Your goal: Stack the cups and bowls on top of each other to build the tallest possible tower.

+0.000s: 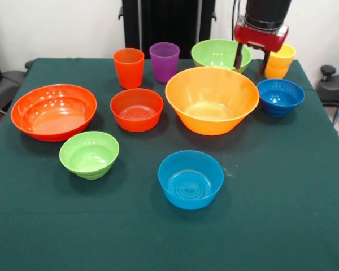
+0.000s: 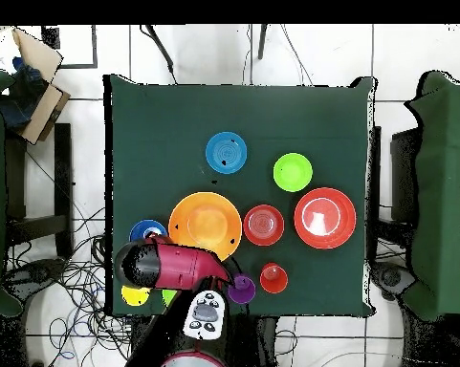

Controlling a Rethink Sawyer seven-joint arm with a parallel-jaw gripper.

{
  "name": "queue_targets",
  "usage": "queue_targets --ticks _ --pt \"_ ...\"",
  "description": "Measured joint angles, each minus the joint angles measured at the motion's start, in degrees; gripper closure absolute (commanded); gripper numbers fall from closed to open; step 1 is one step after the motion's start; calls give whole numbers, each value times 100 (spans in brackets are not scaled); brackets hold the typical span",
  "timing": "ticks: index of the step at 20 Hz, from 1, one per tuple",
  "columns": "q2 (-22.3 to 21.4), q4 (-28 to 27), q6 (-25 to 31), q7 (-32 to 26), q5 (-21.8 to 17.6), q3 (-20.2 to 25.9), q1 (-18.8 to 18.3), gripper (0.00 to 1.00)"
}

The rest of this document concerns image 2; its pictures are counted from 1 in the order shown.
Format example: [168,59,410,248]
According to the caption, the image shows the light blue plastic bowl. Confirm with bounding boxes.
[205,131,249,176]

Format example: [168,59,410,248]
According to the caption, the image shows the red plastic cup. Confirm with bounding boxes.
[258,262,290,295]

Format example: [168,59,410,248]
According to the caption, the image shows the large orange plastic bowl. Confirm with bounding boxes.
[167,191,243,264]

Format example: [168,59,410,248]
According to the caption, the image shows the small red plastic bowl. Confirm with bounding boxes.
[242,204,286,247]

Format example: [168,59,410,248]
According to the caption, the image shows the small green plastic bowl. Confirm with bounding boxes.
[273,152,314,193]

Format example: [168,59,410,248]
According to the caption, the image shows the purple plastic cup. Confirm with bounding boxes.
[227,272,257,306]

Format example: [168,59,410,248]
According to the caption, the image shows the dark blue plastic bowl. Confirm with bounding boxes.
[128,218,169,244]

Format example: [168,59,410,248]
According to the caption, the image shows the large red plastic bowl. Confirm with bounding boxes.
[293,186,358,250]

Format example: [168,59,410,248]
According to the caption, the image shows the large green plastic bowl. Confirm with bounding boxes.
[161,288,180,308]

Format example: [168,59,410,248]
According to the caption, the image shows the dark green table cloth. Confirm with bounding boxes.
[103,73,377,318]

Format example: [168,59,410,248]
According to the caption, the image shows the yellow plastic cup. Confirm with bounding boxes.
[120,284,152,308]

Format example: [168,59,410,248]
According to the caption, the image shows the black pole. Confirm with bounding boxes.
[256,24,270,61]

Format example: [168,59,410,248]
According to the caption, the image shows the black chair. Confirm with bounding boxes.
[389,126,423,224]

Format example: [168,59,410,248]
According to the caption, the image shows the grey chair base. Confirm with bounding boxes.
[368,261,417,302]

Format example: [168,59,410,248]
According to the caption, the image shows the black chair base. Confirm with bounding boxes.
[1,257,68,307]

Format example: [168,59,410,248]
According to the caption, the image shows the cardboard box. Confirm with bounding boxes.
[11,26,72,146]

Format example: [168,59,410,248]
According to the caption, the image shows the blue cloth bundle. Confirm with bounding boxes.
[0,56,49,130]

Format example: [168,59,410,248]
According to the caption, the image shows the thin black cable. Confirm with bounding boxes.
[278,24,315,86]

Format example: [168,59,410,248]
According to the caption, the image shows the thick black cable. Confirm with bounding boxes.
[139,24,180,86]

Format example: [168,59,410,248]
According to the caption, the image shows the tangle of cables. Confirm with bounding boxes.
[3,205,139,367]

